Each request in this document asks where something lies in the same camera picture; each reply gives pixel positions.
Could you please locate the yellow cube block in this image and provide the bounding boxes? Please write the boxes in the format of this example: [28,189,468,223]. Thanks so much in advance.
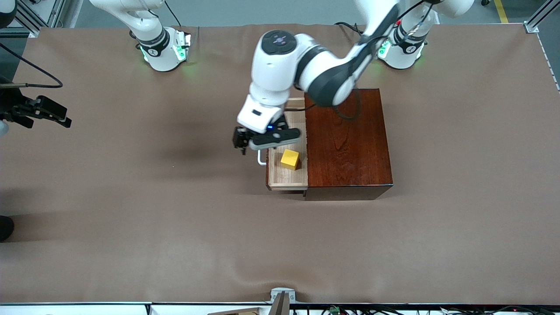
[280,149,301,171]

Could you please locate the light wood drawer white handle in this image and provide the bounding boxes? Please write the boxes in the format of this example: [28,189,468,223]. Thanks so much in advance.
[257,97,309,192]

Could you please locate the dark wooden drawer cabinet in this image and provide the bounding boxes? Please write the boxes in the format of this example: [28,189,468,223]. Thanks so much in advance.
[304,88,393,201]

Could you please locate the black rounded object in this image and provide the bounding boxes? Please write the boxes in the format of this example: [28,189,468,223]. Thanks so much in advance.
[0,216,14,242]

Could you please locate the large table cover sheet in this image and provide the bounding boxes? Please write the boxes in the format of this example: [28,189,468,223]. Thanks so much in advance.
[0,23,560,305]

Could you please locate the light brown board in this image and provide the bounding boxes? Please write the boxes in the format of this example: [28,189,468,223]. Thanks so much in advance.
[206,307,263,315]

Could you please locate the aluminium frame structure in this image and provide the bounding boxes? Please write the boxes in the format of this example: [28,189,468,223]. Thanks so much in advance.
[15,0,84,38]

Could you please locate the black left arm base cable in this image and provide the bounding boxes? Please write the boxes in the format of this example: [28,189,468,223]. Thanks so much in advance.
[335,22,367,36]

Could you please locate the black arm base cable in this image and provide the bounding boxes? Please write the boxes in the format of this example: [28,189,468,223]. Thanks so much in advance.
[164,0,182,28]
[335,22,367,36]

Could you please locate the black right arm base cable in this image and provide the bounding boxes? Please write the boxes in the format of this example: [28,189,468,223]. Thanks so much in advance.
[164,0,182,28]

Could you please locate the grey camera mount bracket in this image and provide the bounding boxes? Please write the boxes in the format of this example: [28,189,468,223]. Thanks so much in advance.
[270,287,297,315]

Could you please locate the white table edge rail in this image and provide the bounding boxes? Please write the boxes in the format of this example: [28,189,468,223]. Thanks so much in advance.
[0,302,560,315]

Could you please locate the black cable bundle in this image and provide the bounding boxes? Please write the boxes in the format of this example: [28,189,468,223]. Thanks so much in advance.
[302,305,560,315]

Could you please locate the aluminium frame profile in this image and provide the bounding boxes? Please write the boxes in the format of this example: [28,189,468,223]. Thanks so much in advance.
[524,0,560,33]

